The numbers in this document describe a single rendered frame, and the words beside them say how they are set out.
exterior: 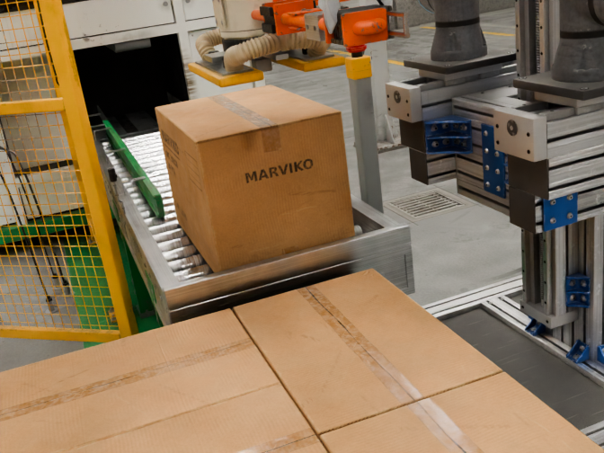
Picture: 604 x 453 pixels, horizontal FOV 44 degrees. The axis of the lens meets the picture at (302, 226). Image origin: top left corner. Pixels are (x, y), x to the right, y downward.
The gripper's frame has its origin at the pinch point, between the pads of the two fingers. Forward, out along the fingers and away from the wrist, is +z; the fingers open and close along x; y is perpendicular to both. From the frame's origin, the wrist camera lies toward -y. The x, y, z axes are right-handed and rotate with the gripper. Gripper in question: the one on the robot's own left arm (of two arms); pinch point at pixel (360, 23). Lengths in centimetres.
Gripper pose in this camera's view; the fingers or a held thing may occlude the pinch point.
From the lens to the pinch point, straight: 122.5
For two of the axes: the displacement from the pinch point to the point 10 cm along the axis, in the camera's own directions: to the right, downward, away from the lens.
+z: 1.2, 9.3, 3.5
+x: -9.4, 2.3, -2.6
